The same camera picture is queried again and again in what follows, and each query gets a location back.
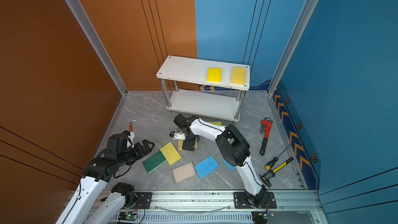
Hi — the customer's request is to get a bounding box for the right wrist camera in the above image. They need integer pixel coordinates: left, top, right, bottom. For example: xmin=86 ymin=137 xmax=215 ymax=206
xmin=170 ymin=131 xmax=186 ymax=140

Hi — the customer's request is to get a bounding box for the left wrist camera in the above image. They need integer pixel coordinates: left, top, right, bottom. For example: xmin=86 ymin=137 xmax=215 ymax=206
xmin=123 ymin=130 xmax=135 ymax=147

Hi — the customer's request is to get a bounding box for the pale yellow orange-backed sponge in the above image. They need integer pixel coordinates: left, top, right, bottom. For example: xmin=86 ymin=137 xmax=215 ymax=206
xmin=178 ymin=140 xmax=198 ymax=152

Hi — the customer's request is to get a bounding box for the right green circuit board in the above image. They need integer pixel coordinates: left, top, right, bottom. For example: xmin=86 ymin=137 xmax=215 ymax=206
xmin=251 ymin=211 xmax=275 ymax=224

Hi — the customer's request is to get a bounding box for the red pipe wrench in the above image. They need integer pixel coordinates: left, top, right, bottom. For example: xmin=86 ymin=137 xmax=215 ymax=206
xmin=260 ymin=117 xmax=273 ymax=156

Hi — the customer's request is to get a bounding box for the black yellow screwdriver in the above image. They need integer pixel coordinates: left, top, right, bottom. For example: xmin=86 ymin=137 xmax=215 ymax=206
xmin=265 ymin=146 xmax=290 ymax=171

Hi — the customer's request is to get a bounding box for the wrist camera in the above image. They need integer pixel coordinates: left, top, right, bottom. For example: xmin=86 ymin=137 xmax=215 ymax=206
xmin=170 ymin=131 xmax=186 ymax=140
xmin=123 ymin=130 xmax=135 ymax=147

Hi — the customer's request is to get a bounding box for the white two-tier shelf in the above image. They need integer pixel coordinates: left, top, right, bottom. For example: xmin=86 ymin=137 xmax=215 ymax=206
xmin=157 ymin=56 xmax=250 ymax=122

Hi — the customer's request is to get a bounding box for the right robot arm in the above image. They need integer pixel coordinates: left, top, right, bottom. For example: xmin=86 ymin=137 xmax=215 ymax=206
xmin=170 ymin=114 xmax=267 ymax=208

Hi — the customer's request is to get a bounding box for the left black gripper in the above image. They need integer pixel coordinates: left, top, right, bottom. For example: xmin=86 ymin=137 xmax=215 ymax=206
xmin=118 ymin=138 xmax=155 ymax=167

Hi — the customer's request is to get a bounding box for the bright yellow foam sponge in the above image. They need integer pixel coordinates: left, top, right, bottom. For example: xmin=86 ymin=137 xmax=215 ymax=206
xmin=207 ymin=67 xmax=222 ymax=83

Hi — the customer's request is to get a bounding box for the blue cellulose sponge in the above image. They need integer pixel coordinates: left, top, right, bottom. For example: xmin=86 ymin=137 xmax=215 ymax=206
xmin=194 ymin=156 xmax=219 ymax=179
xmin=222 ymin=159 xmax=236 ymax=172

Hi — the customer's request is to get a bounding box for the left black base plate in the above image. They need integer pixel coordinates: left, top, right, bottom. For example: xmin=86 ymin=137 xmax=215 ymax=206
xmin=123 ymin=192 xmax=152 ymax=210

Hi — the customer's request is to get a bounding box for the left green circuit board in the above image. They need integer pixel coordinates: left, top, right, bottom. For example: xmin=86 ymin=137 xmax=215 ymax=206
xmin=118 ymin=212 xmax=138 ymax=222

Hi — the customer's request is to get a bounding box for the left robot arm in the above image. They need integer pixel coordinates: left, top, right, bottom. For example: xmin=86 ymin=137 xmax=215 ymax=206
xmin=57 ymin=131 xmax=155 ymax=224

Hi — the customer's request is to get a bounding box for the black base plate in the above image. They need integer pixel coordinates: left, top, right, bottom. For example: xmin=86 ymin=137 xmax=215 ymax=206
xmin=233 ymin=191 xmax=277 ymax=209
xmin=123 ymin=192 xmax=152 ymax=210

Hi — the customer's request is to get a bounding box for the green scouring sponge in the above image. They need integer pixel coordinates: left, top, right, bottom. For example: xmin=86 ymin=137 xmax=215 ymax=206
xmin=143 ymin=150 xmax=166 ymax=173

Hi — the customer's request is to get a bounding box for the yellow black caliper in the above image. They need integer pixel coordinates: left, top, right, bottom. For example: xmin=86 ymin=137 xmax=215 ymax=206
xmin=261 ymin=157 xmax=293 ymax=188

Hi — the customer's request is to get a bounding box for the light yellow cellulose sponge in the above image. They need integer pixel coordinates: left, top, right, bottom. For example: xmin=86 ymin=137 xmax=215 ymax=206
xmin=209 ymin=121 xmax=222 ymax=126

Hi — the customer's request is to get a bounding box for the blue cellulose sponge left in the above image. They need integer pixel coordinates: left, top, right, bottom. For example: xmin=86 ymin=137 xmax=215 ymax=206
xmin=194 ymin=156 xmax=219 ymax=179

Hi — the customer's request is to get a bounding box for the beige foam sponge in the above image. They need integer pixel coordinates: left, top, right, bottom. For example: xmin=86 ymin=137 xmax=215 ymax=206
xmin=172 ymin=162 xmax=196 ymax=183

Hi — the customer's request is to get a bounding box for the blue cellulose sponge right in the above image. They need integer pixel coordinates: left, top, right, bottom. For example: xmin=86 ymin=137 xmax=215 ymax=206
xmin=222 ymin=159 xmax=236 ymax=172

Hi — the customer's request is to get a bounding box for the golden yellow sponge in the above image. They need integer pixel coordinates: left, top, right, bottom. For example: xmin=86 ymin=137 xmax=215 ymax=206
xmin=231 ymin=67 xmax=247 ymax=86

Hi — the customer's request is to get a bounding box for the green circuit board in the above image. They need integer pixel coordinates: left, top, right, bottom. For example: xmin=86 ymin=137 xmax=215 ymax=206
xmin=118 ymin=212 xmax=138 ymax=222
xmin=251 ymin=211 xmax=275 ymax=224

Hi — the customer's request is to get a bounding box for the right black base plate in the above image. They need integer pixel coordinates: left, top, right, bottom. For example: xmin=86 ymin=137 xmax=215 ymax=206
xmin=233 ymin=191 xmax=277 ymax=209

